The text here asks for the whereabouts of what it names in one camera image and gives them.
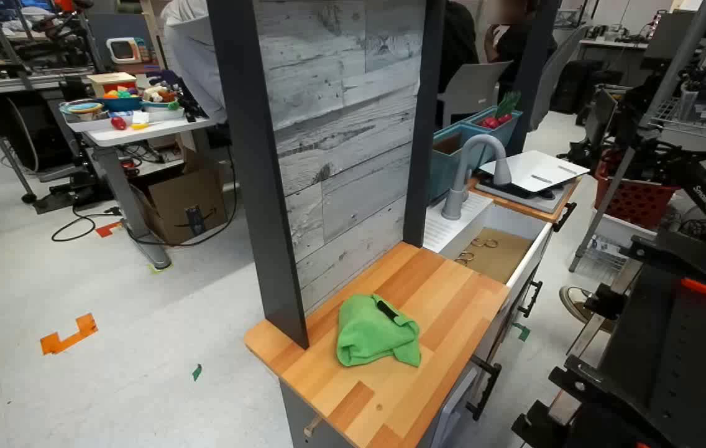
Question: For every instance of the red toy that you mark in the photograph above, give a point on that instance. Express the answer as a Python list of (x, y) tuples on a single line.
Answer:
[(120, 123)]

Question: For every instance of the small wooden counter board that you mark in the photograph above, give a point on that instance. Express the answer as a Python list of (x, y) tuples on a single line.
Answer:
[(547, 213)]

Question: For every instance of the grey chair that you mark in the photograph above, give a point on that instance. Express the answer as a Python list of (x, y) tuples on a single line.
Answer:
[(473, 89)]

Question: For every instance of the green toy food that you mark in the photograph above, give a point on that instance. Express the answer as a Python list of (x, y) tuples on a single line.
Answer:
[(511, 106)]

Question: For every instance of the wooden countertop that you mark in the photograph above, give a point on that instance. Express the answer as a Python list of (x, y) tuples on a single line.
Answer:
[(436, 289)]

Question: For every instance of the small orange floor tape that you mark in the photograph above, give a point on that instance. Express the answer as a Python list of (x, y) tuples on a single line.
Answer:
[(108, 230)]

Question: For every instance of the black perforated cart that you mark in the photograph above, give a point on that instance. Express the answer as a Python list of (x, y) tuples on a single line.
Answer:
[(685, 364)]

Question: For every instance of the yellow white toy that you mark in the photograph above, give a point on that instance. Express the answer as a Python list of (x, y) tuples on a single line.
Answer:
[(140, 120)]

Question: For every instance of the green floor tape piece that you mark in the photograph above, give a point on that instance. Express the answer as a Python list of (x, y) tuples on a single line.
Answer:
[(521, 332)]

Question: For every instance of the small white orange screen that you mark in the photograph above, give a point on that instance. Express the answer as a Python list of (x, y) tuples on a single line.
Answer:
[(125, 50)]

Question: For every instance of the wide dark frame post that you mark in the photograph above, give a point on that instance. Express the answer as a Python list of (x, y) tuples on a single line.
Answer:
[(256, 166)]

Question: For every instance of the white desk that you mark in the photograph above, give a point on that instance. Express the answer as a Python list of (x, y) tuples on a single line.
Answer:
[(133, 133)]

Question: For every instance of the narrow dark frame post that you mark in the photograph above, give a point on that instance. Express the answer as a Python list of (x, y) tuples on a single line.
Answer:
[(420, 150)]

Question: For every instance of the teal plastic bin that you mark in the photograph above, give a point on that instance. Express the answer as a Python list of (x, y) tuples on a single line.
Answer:
[(442, 171)]

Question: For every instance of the white cabinet front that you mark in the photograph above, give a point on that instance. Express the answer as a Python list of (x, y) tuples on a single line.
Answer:
[(517, 287)]

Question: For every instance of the shoe with white sole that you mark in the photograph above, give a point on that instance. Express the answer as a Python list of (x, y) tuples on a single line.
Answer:
[(575, 302)]

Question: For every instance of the grey wood backsplash panel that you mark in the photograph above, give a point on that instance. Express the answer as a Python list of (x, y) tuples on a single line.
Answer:
[(337, 125)]

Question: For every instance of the thin slanted dark post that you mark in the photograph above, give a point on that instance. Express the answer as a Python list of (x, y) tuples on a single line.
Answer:
[(527, 101)]

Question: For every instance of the large orange floor tape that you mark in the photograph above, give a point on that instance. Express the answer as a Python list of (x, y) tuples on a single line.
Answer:
[(68, 339)]

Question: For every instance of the red plastic crate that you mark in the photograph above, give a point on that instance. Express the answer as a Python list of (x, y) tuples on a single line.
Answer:
[(635, 202)]

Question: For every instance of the silver slanted stand pole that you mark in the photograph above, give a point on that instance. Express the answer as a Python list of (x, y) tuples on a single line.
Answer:
[(616, 184)]

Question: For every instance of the colourful toy bowl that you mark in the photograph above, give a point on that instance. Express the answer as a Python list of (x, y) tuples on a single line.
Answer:
[(120, 101)]

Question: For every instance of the white flat board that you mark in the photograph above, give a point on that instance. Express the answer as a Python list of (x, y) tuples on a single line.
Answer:
[(534, 171)]

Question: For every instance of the open drawer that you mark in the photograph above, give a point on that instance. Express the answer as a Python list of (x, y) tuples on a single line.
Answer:
[(457, 217)]

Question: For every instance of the black equipment frame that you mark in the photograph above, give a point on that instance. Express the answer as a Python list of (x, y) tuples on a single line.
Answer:
[(685, 171)]

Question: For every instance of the cardboard box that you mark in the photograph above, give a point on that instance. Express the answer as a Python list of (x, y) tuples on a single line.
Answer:
[(181, 202)]

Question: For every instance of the wooden toy box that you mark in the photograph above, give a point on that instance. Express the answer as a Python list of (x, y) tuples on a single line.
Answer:
[(109, 84)]

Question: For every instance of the grey curved tap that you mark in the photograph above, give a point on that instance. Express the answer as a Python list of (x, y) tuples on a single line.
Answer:
[(452, 198)]

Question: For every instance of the green cloth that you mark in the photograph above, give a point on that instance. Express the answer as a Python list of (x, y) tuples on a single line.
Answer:
[(365, 337)]

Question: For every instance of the person in white shirt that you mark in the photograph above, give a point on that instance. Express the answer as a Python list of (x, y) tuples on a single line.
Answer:
[(194, 58)]

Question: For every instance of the red toy food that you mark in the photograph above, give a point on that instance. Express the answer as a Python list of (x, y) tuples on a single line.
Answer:
[(495, 120)]

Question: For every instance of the person in dark clothes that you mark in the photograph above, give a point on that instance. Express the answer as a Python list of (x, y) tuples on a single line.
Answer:
[(507, 33)]

